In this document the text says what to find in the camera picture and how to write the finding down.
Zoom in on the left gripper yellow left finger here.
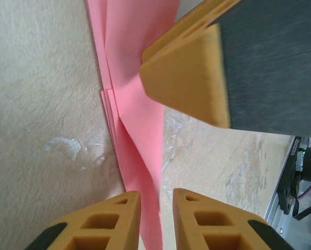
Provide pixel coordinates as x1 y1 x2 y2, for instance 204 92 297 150
28 191 141 250

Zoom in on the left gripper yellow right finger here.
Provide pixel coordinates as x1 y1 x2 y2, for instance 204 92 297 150
173 187 294 250

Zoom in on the pink cloth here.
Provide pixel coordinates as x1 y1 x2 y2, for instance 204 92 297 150
85 0 181 250

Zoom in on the wide aluminium mounting rail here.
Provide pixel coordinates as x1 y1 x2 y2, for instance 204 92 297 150
264 179 311 250

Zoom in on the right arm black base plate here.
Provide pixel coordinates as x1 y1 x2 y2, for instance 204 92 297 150
275 135 307 217

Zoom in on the thin black wire loop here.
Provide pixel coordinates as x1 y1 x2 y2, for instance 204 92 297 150
292 200 311 221

